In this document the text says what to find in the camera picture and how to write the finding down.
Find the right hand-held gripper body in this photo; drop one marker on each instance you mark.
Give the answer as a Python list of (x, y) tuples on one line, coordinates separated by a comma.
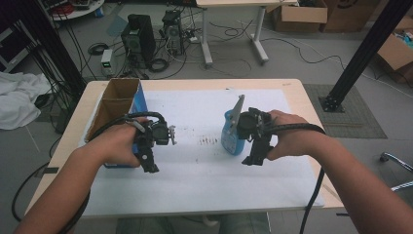
[(258, 130)]

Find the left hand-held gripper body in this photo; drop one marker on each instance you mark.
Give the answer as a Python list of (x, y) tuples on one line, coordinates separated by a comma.
[(152, 135)]

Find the cardboard box with blue side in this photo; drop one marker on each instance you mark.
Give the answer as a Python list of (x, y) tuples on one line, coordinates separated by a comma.
[(113, 104)]

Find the person's right hand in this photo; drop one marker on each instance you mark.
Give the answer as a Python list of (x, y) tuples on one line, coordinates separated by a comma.
[(292, 139)]

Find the person's left hand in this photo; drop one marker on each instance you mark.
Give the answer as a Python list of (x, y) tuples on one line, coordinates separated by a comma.
[(118, 146)]

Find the white table mat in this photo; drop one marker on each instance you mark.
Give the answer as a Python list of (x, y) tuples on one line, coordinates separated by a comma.
[(201, 182)]

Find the white power supply unit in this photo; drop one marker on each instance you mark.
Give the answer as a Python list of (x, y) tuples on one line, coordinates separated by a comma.
[(107, 61)]

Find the white power strip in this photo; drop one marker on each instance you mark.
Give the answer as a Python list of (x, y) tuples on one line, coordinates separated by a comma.
[(194, 39)]

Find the black computer tower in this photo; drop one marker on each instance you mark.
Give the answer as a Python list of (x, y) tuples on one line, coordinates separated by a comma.
[(141, 35)]

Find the open computer tower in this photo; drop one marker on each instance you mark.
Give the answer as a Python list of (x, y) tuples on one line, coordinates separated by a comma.
[(172, 31)]

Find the white-legged desk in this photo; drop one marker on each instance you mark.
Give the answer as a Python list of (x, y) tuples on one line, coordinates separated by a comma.
[(207, 35)]

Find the dark floor mat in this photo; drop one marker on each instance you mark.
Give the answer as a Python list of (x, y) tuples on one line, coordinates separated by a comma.
[(363, 120)]

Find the black tape strip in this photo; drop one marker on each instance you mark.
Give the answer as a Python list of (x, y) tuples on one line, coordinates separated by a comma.
[(50, 170)]

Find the open cardboard box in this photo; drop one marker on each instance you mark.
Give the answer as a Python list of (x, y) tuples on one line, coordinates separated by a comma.
[(302, 14)]

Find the white cloth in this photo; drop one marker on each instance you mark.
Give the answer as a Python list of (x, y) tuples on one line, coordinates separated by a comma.
[(19, 97)]

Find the chrome chair base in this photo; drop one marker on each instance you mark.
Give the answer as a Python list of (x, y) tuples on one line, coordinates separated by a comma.
[(397, 162)]

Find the round white table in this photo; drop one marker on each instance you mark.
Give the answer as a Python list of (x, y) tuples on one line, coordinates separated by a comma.
[(78, 11)]

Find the large brown cardboard box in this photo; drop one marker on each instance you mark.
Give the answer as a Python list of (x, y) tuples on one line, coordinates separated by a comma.
[(349, 14)]

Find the cardboard box with contents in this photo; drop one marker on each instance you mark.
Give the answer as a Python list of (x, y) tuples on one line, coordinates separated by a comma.
[(394, 53)]

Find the black metal frame post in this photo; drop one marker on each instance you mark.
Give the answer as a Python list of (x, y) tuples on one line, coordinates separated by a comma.
[(55, 48), (367, 52)]

